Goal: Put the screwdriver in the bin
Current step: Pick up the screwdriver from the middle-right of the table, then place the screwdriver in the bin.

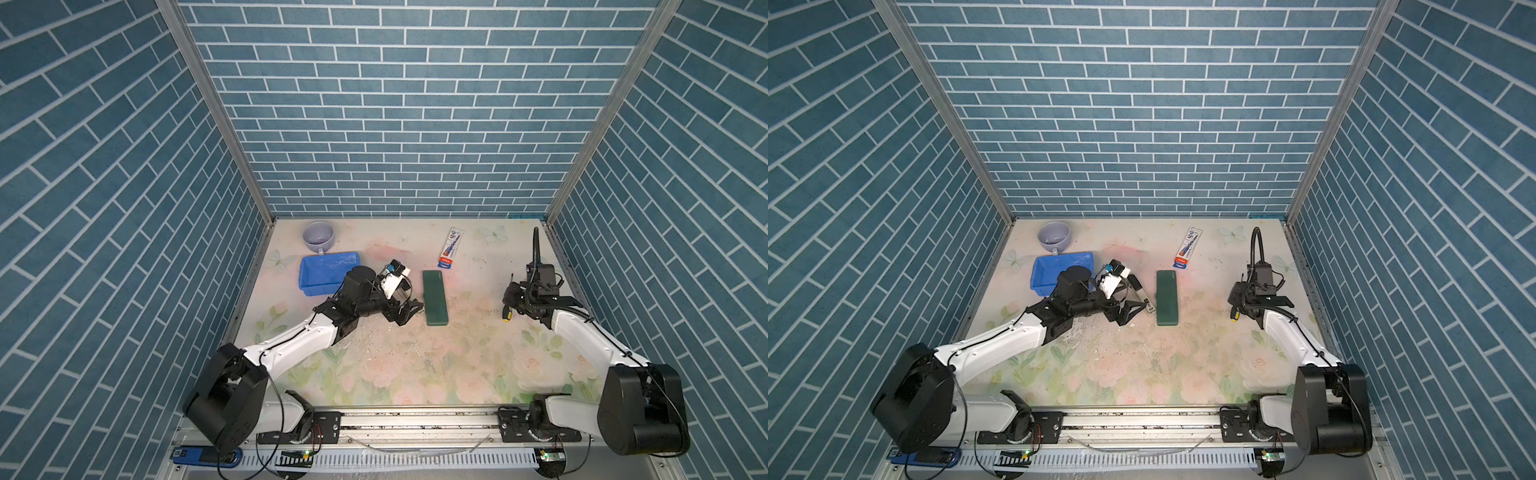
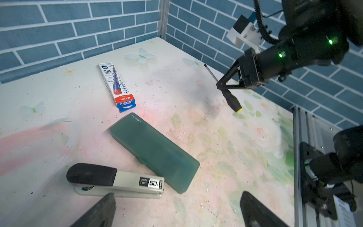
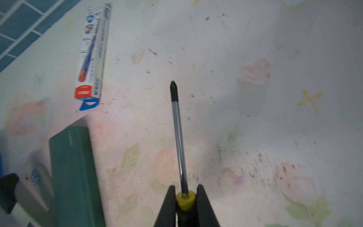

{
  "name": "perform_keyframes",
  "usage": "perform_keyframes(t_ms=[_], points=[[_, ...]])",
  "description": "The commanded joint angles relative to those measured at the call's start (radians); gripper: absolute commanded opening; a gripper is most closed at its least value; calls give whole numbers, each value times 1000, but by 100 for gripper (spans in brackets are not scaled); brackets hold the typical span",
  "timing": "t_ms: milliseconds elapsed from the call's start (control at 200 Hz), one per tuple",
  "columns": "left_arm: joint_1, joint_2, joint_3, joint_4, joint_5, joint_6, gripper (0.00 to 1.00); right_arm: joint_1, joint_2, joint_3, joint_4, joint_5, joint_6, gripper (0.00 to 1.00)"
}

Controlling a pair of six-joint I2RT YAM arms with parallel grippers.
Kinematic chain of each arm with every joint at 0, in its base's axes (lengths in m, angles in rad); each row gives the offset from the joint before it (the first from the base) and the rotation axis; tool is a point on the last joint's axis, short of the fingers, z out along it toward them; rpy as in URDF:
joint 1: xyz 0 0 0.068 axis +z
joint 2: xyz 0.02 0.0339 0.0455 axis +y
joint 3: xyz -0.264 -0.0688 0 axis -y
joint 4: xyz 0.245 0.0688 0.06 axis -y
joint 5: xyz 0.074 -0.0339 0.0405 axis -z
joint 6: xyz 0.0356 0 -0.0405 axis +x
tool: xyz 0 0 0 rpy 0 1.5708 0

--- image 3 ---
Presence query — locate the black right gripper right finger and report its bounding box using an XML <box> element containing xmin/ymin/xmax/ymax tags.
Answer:
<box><xmin>196</xmin><ymin>184</ymin><xmax>220</xmax><ymax>227</ymax></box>

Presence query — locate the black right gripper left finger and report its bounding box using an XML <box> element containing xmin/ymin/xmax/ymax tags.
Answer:
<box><xmin>154</xmin><ymin>185</ymin><xmax>177</xmax><ymax>227</ymax></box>

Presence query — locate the yellow black screwdriver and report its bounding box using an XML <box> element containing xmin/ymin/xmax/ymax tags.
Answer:
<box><xmin>170</xmin><ymin>81</ymin><xmax>199</xmax><ymax>227</ymax></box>

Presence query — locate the green rectangular box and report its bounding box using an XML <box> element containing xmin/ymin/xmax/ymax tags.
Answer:
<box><xmin>49</xmin><ymin>126</ymin><xmax>106</xmax><ymax>227</ymax></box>

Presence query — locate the beige stapler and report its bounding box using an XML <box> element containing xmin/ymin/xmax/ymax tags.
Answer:
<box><xmin>1</xmin><ymin>165</ymin><xmax>57</xmax><ymax>227</ymax></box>

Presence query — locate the white toothpaste box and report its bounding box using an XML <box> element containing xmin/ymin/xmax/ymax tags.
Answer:
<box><xmin>74</xmin><ymin>3</ymin><xmax>112</xmax><ymax>111</ymax></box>

